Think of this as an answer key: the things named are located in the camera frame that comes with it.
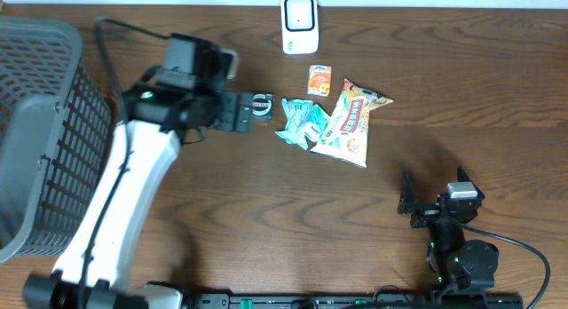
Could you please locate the grey plastic mesh basket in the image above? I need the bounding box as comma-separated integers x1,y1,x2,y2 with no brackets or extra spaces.
1,16,114,262

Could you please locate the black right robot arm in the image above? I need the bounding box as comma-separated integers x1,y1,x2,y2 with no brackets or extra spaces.
398,167,499,302

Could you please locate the green tissue pack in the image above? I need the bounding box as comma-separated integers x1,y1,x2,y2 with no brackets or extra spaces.
276,99,330,150

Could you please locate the yellow wet wipes pack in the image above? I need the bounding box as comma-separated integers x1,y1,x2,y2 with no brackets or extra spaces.
310,78,394,168

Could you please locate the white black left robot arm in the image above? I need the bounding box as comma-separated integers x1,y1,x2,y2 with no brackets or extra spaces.
23,83,254,308

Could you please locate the small orange box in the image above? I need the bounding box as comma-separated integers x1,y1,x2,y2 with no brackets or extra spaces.
307,65,332,97

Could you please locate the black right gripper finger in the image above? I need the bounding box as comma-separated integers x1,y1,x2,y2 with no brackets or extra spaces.
397,173,417,214
456,166,478,194

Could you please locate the round black red tin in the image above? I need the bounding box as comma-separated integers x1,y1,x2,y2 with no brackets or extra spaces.
252,93,274,122

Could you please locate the white barcode scanner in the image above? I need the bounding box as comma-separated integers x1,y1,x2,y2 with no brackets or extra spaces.
280,0,320,55

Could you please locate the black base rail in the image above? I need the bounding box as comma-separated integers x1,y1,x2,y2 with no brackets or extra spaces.
181,291,524,309

